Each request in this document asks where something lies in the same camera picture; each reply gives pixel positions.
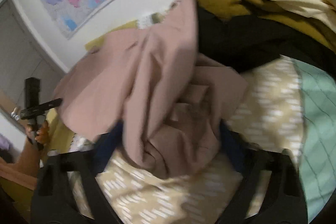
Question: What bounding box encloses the grey door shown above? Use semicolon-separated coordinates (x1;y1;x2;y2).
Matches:
0;0;66;109

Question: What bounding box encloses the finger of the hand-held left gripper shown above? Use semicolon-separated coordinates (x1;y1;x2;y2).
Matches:
39;98;63;109

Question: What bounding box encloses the beige patterned blanket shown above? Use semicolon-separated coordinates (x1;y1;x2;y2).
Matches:
71;56;305;224

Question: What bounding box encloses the wooden bed frame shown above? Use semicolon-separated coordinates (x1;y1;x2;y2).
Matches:
0;161;37;191

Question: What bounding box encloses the white patterned cloth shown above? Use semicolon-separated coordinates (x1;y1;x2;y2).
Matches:
138;13;168;29

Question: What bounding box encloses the person's left hand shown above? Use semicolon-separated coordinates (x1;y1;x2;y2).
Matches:
26;120;50;148

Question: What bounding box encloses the green checked cloth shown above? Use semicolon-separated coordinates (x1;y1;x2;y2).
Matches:
293;59;336;219

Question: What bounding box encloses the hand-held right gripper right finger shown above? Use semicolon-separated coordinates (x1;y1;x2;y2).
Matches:
218;119;309;224

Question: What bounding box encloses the black cloth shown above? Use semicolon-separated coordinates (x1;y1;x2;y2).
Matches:
197;6;336;78

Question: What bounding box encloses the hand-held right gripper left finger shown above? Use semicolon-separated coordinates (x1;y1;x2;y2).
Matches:
30;122;126;224

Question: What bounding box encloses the pink zip jacket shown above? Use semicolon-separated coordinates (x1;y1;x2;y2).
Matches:
54;0;250;180

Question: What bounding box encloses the mustard cloth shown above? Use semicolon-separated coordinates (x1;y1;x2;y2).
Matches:
194;0;334;52

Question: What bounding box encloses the purple cloth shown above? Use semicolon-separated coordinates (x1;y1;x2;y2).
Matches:
0;133;12;154

